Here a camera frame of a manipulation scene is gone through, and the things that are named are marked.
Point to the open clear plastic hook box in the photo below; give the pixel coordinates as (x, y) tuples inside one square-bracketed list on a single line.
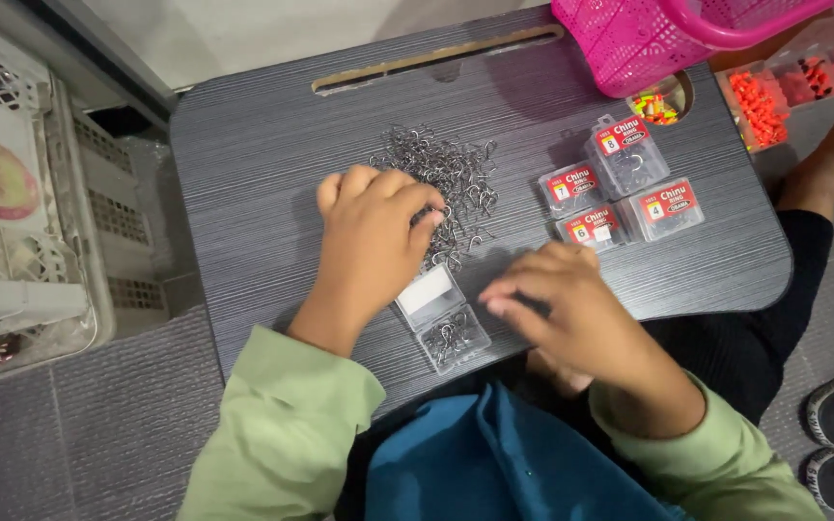
[(442, 318)]

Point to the large pile of silver hooks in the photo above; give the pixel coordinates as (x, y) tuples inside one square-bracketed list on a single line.
[(453, 170)]

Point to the person's leg in black trousers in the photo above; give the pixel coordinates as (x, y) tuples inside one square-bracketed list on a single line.
[(750, 340)]

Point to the person's right hand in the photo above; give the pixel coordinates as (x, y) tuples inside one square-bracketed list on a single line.
[(591, 325)]

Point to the small heap of boxed hooks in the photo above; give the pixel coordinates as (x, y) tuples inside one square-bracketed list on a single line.
[(452, 338)]

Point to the grey plastic crate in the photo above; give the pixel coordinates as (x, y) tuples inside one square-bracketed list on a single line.
[(124, 217)]

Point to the teal blue cloth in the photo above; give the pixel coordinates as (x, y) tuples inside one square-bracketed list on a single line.
[(489, 463)]

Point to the single silver fish hook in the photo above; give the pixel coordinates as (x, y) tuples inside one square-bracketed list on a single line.
[(445, 215)]

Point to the bundle of colourful fishing floats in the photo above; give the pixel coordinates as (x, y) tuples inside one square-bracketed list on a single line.
[(654, 107)]

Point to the clear compartment box orange floats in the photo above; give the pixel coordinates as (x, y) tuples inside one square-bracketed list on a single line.
[(761, 108)]

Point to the white paper insert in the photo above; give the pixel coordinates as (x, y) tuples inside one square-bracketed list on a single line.
[(424, 291)]

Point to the clear red label hook box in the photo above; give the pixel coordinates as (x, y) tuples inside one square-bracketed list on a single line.
[(573, 189), (594, 228), (663, 210), (627, 155)]

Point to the grey wood-grain lap table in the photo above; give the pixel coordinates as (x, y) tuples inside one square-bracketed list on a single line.
[(279, 145)]

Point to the person's left hand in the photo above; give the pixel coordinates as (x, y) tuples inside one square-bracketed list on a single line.
[(366, 231)]

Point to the pink plastic basket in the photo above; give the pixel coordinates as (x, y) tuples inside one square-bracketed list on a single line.
[(627, 43)]

